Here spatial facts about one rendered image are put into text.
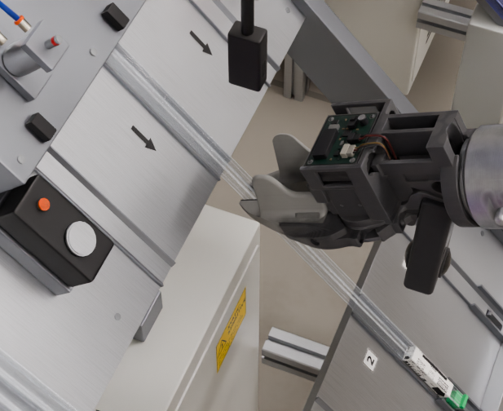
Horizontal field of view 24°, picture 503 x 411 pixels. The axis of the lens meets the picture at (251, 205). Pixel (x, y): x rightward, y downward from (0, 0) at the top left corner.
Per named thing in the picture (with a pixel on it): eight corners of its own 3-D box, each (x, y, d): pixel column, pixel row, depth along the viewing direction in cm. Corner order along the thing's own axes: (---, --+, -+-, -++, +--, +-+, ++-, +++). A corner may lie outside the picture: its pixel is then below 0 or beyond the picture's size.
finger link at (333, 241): (290, 192, 95) (387, 185, 90) (299, 207, 96) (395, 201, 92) (271, 236, 92) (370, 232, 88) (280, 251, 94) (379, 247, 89)
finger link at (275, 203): (216, 162, 95) (315, 153, 90) (249, 212, 99) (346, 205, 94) (202, 191, 93) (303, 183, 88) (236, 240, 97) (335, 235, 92)
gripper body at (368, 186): (325, 100, 91) (469, 90, 84) (368, 177, 97) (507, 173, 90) (289, 173, 87) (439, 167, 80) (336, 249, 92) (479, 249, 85)
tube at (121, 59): (456, 397, 112) (465, 396, 111) (452, 409, 111) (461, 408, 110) (81, 15, 90) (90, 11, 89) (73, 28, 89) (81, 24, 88)
